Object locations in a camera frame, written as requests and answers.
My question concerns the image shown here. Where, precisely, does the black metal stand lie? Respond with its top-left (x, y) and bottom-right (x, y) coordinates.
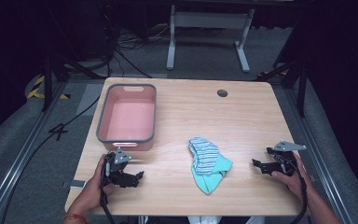
top-left (255, 55), bottom-right (310, 119)
top-left (41, 50), bottom-right (108, 113)

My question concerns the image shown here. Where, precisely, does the black tape cross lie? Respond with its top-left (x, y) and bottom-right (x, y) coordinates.
top-left (48, 122), bottom-right (69, 142)

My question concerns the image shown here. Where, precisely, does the person's left hand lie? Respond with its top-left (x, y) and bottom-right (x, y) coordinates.
top-left (69, 154), bottom-right (119, 217)

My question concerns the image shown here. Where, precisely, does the white metal table frame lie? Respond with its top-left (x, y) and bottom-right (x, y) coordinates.
top-left (166, 4), bottom-right (256, 75)

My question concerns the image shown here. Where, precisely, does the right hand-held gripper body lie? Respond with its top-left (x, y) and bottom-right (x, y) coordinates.
top-left (266, 140), bottom-right (308, 177)

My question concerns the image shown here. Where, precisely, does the red thread bracelet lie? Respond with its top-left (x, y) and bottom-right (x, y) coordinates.
top-left (62, 213), bottom-right (90, 224)

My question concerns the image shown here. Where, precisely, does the black floor cable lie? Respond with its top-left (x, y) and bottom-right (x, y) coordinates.
top-left (0, 92), bottom-right (103, 224)

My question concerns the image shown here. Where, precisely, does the person's right hand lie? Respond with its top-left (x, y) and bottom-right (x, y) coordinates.
top-left (270, 152), bottom-right (312, 202)

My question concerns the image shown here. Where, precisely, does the person's white clothing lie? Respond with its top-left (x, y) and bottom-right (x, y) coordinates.
top-left (186, 215), bottom-right (224, 224)

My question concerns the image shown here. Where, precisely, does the yellow black hazard tape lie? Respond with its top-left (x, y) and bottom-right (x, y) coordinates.
top-left (26, 75), bottom-right (72, 101)

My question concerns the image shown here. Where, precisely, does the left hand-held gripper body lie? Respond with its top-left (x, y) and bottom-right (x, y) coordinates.
top-left (101, 147), bottom-right (139, 189)

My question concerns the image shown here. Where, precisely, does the aluminium floor rail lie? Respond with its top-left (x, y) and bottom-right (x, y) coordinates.
top-left (0, 79), bottom-right (68, 224)
top-left (283, 85), bottom-right (357, 224)

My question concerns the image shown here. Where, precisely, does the grey tape strip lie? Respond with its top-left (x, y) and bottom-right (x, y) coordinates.
top-left (69, 179), bottom-right (87, 189)

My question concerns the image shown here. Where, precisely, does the teal sock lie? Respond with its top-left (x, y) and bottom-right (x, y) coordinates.
top-left (190, 153), bottom-right (234, 196)

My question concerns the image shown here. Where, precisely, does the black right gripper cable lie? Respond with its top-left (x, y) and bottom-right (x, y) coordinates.
top-left (276, 154), bottom-right (309, 224)

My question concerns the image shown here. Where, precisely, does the black cable bundle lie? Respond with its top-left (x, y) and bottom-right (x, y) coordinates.
top-left (106, 26), bottom-right (172, 79)

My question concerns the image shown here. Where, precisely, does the blue white striped sock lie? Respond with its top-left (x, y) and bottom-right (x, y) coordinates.
top-left (187, 136), bottom-right (220, 176)

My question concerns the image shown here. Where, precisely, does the pink plastic basin grey rim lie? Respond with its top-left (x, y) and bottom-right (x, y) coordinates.
top-left (95, 83), bottom-right (158, 152)

